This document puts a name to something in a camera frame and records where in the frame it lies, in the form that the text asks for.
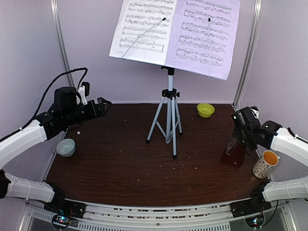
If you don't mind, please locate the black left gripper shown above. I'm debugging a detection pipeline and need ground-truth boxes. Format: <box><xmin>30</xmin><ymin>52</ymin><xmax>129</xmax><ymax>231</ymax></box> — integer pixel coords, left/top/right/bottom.
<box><xmin>63</xmin><ymin>97</ymin><xmax>112</xmax><ymax>127</ymax></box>

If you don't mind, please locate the brown wooden metronome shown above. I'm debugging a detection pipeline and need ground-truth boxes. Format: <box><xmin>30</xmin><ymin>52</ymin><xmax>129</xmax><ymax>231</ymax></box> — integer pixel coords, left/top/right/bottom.
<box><xmin>221</xmin><ymin>138</ymin><xmax>245</xmax><ymax>168</ymax></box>

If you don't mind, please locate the white perforated music stand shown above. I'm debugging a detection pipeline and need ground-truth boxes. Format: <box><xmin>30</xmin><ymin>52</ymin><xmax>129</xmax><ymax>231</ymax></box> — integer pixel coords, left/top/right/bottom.
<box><xmin>121</xmin><ymin>16</ymin><xmax>215</xmax><ymax>160</ymax></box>

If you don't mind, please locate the sheet music page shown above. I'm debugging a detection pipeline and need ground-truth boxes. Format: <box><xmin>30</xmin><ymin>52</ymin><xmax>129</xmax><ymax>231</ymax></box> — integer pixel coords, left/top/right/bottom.
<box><xmin>109</xmin><ymin>0</ymin><xmax>177</xmax><ymax>65</ymax></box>

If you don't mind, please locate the lavender bottom paper sheet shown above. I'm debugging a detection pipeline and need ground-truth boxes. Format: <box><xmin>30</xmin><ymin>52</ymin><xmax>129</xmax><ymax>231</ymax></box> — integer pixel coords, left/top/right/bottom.
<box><xmin>165</xmin><ymin>0</ymin><xmax>241</xmax><ymax>80</ymax></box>

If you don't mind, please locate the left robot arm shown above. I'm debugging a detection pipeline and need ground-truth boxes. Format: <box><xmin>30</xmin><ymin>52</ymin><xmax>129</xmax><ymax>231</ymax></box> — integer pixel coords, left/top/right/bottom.
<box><xmin>0</xmin><ymin>67</ymin><xmax>112</xmax><ymax>214</ymax></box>

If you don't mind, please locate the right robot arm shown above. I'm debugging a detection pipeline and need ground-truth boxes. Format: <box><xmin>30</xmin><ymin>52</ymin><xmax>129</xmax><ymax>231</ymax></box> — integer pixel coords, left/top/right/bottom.
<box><xmin>231</xmin><ymin>106</ymin><xmax>308</xmax><ymax>213</ymax></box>

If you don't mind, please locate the patterned yellow-lined mug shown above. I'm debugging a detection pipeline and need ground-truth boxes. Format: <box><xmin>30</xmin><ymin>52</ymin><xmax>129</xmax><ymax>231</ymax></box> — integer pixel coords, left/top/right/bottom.
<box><xmin>253</xmin><ymin>150</ymin><xmax>281</xmax><ymax>179</ymax></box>

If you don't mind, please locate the lime green bowl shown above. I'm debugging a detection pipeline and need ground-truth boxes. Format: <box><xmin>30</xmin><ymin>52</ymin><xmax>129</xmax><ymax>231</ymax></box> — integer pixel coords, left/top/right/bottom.
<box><xmin>197</xmin><ymin>103</ymin><xmax>215</xmax><ymax>118</ymax></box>

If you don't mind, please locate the pale celadon bowl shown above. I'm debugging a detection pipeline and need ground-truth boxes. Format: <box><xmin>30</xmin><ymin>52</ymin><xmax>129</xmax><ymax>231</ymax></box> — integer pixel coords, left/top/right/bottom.
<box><xmin>56</xmin><ymin>139</ymin><xmax>76</xmax><ymax>157</ymax></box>

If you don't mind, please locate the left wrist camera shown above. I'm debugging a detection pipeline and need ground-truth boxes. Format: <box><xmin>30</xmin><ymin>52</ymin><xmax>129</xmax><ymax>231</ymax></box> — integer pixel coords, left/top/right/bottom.
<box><xmin>77</xmin><ymin>82</ymin><xmax>90</xmax><ymax>105</ymax></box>

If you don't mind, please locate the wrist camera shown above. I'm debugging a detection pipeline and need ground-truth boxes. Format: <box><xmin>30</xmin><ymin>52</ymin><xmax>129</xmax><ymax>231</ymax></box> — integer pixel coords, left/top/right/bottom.
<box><xmin>77</xmin><ymin>82</ymin><xmax>90</xmax><ymax>105</ymax></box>
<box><xmin>250</xmin><ymin>105</ymin><xmax>259</xmax><ymax>119</ymax></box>

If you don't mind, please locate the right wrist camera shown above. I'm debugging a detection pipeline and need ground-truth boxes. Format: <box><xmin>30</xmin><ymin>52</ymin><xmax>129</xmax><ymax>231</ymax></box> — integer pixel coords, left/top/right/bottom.
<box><xmin>250</xmin><ymin>105</ymin><xmax>259</xmax><ymax>119</ymax></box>

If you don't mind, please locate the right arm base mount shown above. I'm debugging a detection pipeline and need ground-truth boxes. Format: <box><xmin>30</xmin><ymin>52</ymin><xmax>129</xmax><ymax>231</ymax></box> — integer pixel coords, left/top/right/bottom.
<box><xmin>230</xmin><ymin>199</ymin><xmax>271</xmax><ymax>218</ymax></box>

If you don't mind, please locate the aluminium front rail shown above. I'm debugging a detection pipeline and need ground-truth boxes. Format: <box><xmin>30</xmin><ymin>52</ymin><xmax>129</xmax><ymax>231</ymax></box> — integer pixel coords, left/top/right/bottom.
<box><xmin>18</xmin><ymin>189</ymin><xmax>301</xmax><ymax>231</ymax></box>

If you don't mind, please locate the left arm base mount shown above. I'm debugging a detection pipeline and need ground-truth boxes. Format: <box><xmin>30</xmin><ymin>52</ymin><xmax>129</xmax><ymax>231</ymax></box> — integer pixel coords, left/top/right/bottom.
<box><xmin>43</xmin><ymin>199</ymin><xmax>86</xmax><ymax>218</ymax></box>

